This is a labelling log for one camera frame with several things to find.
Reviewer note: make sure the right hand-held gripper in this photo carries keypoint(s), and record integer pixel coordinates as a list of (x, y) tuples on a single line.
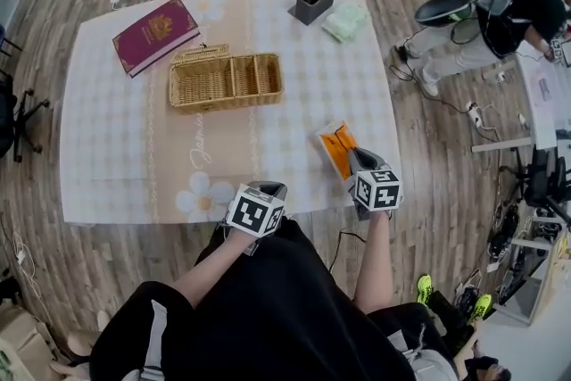
[(379, 192)]

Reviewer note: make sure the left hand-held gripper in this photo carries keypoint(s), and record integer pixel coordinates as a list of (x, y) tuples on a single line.
[(250, 212)]

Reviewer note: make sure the orange packet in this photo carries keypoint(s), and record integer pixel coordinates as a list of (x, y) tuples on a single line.
[(336, 145)]

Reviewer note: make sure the wicker basket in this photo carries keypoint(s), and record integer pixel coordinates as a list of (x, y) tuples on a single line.
[(201, 100)]

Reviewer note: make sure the person's right forearm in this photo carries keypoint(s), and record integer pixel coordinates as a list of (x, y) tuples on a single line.
[(374, 263)]

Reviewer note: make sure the person's left forearm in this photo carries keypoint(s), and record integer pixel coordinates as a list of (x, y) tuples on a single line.
[(214, 270)]

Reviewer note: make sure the cardboard box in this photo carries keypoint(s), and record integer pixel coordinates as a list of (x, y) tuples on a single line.
[(22, 343)]

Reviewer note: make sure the neon yellow sneaker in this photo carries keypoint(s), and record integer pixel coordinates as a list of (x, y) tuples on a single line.
[(424, 287), (481, 307)]

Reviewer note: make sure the person's black clothing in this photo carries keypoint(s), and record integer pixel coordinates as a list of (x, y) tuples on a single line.
[(276, 317)]

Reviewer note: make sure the black office chair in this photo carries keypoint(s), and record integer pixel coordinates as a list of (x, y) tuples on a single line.
[(9, 116), (540, 183)]

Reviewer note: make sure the light green cloth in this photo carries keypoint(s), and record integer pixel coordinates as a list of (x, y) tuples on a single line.
[(345, 24)]

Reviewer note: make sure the white desk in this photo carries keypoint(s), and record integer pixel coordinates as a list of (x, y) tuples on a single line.
[(542, 111)]

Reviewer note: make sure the black oval backpack shell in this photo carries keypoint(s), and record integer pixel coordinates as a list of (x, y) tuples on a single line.
[(441, 6)]

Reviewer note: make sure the maroon book with gold print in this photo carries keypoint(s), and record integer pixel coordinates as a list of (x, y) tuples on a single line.
[(151, 35)]

